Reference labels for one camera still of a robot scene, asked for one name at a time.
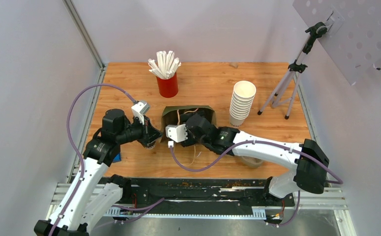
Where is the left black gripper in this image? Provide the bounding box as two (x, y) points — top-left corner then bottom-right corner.
(117, 115), (164, 146)

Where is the green paper bag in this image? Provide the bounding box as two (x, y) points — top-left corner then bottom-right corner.
(159, 105), (217, 165)

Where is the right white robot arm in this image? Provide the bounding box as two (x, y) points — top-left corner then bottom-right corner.
(185, 115), (329, 205)

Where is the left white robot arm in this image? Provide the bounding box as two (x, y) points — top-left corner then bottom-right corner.
(34, 109), (163, 236)

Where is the blue toy brick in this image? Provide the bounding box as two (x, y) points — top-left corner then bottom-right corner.
(113, 153), (121, 163)

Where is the red cup holder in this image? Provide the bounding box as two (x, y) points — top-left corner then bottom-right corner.
(156, 73), (178, 98)

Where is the stack of white paper cups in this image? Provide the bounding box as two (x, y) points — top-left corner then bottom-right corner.
(229, 81), (257, 127)

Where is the brown cardboard cup carrier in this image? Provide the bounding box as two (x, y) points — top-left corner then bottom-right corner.
(240, 156), (264, 169)

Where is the white wrapped straws bundle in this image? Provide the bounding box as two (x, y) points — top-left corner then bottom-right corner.
(147, 51), (181, 80)

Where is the grey tripod stand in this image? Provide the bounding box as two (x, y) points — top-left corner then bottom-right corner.
(257, 22), (331, 119)

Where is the grey perforated panel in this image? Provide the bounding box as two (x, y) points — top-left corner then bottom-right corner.
(293, 0), (381, 85)

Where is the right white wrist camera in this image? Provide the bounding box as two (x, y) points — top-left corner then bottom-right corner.
(165, 124), (188, 143)

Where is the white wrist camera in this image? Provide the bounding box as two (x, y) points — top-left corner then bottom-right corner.
(165, 124), (188, 143)
(131, 101), (150, 125)

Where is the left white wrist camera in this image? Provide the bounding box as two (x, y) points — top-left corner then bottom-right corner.
(131, 101), (150, 125)

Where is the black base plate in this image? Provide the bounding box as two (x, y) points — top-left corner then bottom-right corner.
(119, 178), (295, 215)

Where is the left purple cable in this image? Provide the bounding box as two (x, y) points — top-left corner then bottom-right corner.
(48, 84), (138, 236)

